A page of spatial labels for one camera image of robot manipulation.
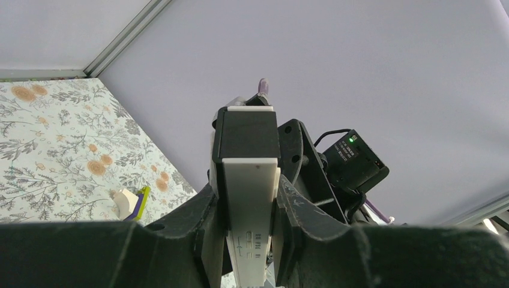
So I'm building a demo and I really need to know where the white purple green block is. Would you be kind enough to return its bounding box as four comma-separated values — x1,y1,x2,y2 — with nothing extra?
113,187,151,221

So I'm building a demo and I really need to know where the floral patterned table mat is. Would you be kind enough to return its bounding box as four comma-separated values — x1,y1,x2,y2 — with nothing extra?
1,79,195,224

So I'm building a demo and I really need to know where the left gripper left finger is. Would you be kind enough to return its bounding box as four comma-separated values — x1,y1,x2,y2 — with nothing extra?
1,186,225,287

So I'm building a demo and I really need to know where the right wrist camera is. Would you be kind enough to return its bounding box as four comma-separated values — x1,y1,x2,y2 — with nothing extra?
223,94,270,107

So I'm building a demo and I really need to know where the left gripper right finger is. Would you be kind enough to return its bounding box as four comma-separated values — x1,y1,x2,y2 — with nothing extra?
273,176,508,287

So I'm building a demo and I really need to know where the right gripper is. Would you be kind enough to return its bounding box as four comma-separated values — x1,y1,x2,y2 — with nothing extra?
278,119,348,224

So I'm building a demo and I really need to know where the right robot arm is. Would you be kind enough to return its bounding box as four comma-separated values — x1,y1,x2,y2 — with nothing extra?
278,119,390,224

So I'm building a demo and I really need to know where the white remote control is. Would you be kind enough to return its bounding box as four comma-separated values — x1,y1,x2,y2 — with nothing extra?
209,106,281,287

